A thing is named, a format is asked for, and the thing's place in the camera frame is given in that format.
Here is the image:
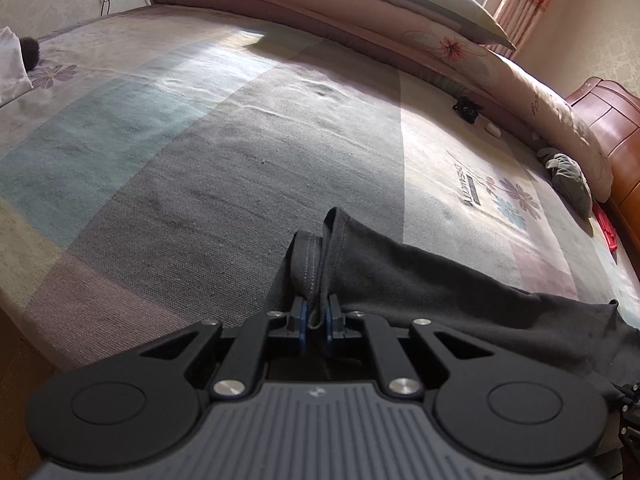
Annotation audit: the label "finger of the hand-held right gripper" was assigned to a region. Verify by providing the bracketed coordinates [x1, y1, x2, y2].
[619, 382, 640, 441]

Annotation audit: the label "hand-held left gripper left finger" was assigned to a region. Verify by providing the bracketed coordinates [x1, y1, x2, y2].
[140, 297, 308, 401]

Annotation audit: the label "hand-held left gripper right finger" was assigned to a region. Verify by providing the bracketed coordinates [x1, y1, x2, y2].
[327, 295, 496, 397]

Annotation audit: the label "dark grey pants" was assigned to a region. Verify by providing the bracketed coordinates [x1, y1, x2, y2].
[267, 206, 626, 401]

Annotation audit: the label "red folding fan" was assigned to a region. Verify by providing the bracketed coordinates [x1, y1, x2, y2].
[592, 207, 621, 253]

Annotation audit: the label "folded grey printed cloth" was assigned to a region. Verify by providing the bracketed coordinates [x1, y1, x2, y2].
[537, 146, 593, 218]

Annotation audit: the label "black hair claw clip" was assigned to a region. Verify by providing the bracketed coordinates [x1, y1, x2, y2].
[452, 96, 485, 123]

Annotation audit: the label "wooden headboard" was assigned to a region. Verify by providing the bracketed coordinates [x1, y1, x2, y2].
[565, 76, 640, 281]

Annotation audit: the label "folded pink floral quilt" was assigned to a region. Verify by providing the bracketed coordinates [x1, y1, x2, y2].
[151, 0, 615, 203]

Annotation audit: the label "red striped curtain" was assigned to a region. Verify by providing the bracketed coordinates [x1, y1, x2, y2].
[492, 0, 563, 58]

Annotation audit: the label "dark brown fuzzy ball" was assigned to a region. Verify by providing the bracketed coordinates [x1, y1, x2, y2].
[19, 36, 41, 71]

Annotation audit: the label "white cloth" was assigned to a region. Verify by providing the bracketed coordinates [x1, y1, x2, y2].
[0, 25, 33, 106]

